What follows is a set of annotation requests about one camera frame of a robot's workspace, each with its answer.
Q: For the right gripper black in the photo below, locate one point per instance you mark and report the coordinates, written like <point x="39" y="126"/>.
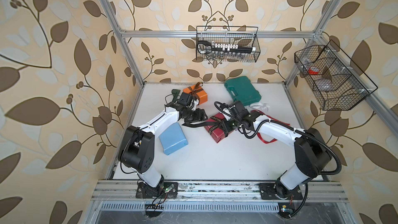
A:
<point x="228" y="128"/>

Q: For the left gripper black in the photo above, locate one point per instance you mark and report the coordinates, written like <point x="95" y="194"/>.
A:
<point x="199" y="116"/>

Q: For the red ribbon bow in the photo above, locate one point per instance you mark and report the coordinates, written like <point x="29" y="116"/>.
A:
<point x="272" y="129"/>

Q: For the black printed ribbon bow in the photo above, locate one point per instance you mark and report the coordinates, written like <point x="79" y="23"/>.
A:
<point x="211" y="124"/>

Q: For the white ribbon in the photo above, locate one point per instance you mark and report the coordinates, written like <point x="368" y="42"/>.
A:
<point x="259" y="106"/>

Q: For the dark red gift box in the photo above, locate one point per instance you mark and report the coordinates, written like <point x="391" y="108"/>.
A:
<point x="217" y="135"/>

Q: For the blue gift box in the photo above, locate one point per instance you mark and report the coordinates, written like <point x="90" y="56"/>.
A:
<point x="173" y="139"/>

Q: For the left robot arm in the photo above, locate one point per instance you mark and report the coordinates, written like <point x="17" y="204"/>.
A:
<point x="138" y="143"/>

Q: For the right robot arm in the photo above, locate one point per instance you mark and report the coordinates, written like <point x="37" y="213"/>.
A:
<point x="313" y="156"/>

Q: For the orange gift box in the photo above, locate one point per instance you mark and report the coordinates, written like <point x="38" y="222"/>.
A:
<point x="203" y="98"/>

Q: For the brown ribbon bow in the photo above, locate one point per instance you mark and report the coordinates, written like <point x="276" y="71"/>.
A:
<point x="194" y="90"/>

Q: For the green plastic tool case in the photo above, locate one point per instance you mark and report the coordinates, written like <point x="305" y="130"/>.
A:
<point x="241" y="89"/>

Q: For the red object in basket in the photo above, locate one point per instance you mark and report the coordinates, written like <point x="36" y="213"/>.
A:
<point x="313" y="70"/>

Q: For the socket set rail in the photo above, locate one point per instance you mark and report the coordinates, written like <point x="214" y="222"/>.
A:
<point x="207" y="48"/>

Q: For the black wire basket back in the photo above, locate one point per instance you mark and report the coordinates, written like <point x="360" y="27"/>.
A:
<point x="227" y="43"/>

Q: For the black wire basket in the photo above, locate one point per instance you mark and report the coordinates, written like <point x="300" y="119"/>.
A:
<point x="227" y="43"/>
<point x="342" y="82"/>

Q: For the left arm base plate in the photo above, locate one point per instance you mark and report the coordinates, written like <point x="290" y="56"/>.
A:
<point x="157" y="190"/>

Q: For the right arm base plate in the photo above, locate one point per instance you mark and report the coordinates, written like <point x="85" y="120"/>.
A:
<point x="276" y="191"/>

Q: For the black wire basket right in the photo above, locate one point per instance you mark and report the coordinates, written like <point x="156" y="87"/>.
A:
<point x="342" y="82"/>

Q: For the aluminium front rail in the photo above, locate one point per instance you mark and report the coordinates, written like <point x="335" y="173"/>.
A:
<point x="226" y="191"/>

